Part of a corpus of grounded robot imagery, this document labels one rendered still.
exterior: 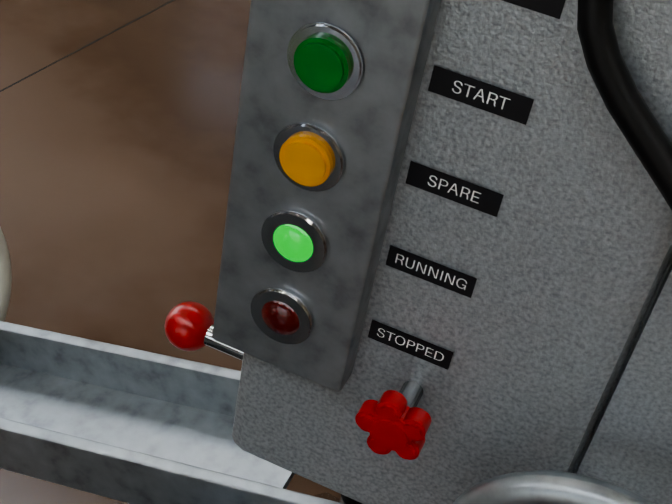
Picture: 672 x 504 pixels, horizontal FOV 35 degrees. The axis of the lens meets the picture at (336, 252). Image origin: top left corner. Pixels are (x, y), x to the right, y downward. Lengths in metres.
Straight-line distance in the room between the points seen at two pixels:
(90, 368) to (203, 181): 1.84
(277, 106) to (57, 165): 2.33
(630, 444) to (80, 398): 0.54
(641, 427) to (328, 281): 0.18
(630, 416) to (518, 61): 0.20
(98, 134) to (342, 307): 2.41
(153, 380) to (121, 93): 2.22
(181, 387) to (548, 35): 0.56
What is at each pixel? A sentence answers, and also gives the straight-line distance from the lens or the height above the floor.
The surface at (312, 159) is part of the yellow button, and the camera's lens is 0.49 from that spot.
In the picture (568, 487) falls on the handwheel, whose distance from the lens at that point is 0.53.
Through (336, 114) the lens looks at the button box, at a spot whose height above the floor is 1.38.
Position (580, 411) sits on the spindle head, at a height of 1.25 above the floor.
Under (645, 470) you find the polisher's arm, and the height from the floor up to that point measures 1.22.
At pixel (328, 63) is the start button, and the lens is 0.46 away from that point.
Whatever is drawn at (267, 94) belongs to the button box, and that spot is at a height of 1.38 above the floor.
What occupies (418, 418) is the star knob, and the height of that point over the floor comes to 1.23.
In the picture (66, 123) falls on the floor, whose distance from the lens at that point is 2.97.
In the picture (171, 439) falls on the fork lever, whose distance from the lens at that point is 0.91.
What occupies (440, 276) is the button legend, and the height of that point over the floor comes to 1.30.
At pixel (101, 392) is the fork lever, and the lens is 0.97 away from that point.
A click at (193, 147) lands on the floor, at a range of 2.90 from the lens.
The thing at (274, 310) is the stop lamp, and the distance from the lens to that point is 0.55.
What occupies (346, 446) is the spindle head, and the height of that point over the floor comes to 1.16.
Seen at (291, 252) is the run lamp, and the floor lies 1.30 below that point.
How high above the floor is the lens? 1.63
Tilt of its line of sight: 39 degrees down
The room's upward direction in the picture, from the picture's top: 12 degrees clockwise
